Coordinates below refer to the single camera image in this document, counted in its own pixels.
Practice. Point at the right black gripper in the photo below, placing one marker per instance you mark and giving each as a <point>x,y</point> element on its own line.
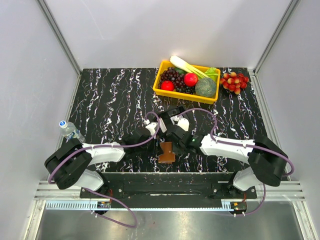
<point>176,150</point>

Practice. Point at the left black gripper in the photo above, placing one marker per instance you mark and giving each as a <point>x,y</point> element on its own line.
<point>156,148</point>

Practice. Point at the brown leather card holder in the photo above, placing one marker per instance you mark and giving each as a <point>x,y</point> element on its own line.
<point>167,156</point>

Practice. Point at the black card box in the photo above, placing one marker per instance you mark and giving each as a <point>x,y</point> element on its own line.
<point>170,117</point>

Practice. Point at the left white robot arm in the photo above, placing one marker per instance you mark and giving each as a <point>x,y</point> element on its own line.
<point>68,166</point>

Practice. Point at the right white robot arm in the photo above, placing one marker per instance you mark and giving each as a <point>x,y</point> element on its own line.
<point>266,162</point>

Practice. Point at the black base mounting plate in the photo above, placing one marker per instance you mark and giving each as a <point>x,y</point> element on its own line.
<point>155,184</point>

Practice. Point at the green netted melon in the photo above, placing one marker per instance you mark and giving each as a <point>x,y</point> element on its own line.
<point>206,87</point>

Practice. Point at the red apple front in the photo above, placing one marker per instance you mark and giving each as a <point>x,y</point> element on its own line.
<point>167,86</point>

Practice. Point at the red apple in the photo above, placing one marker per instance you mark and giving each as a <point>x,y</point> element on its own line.
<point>167,86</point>
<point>190,79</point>

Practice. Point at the red apple back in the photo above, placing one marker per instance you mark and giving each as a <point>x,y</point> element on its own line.
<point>190,79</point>

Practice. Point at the dark purple grape bunch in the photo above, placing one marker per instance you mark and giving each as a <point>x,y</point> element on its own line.
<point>177,79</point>

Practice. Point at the green cucumber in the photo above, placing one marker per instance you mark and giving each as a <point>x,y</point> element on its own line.
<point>180,71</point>

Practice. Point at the yellow plastic basket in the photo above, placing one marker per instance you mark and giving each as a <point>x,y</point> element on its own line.
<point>184,96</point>

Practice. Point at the red cherry cluster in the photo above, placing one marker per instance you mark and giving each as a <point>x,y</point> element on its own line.
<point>234,82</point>

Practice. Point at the white green leek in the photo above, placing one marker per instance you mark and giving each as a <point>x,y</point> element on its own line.
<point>183,65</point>

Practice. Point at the clear plastic water bottle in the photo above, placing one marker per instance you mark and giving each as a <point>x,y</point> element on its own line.
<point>69,131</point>

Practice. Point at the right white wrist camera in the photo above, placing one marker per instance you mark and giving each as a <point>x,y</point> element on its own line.
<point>183,123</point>

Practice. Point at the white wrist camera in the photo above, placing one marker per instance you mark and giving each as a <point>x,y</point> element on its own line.
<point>151,127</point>
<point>183,123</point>

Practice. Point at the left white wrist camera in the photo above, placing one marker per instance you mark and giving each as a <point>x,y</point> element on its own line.
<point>151,127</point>

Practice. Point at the aluminium frame rail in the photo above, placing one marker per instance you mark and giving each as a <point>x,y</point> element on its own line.
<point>76,198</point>

